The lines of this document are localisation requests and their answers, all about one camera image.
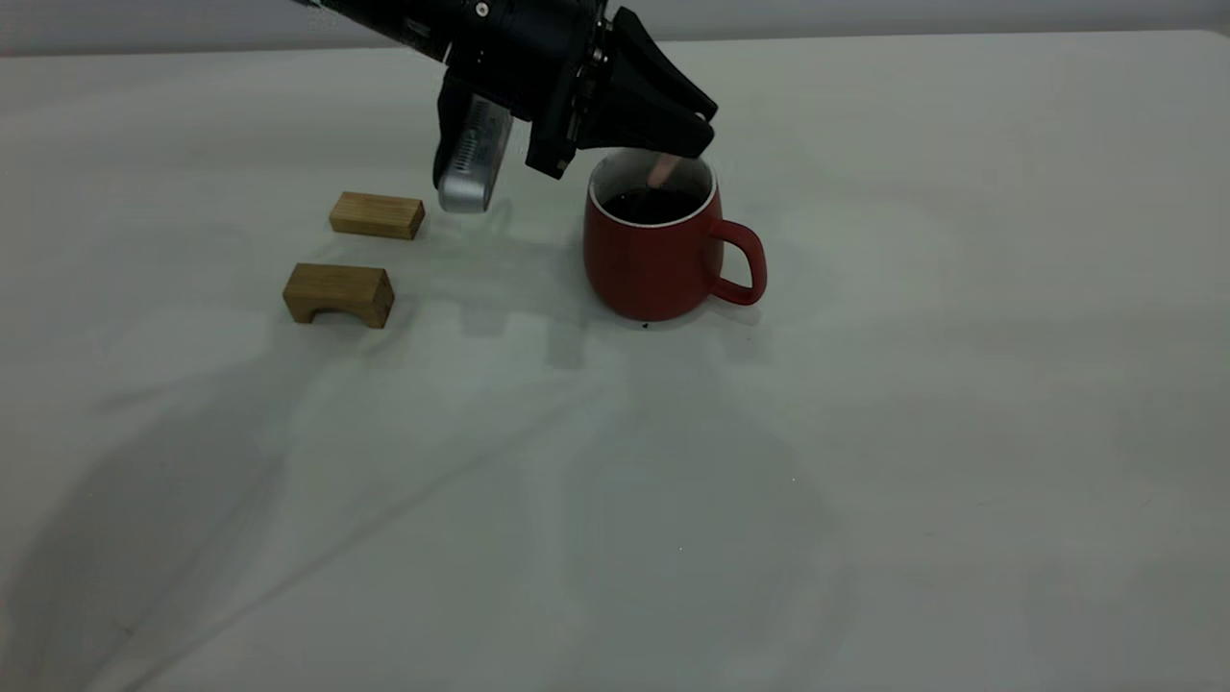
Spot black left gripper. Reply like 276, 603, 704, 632
450, 0, 719, 180

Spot red ceramic mug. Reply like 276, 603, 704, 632
583, 149, 768, 323

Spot flat rectangular wooden block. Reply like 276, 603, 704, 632
330, 191, 426, 240

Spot arched wooden block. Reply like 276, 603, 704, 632
283, 262, 395, 330

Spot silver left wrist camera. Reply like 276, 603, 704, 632
432, 72, 515, 214

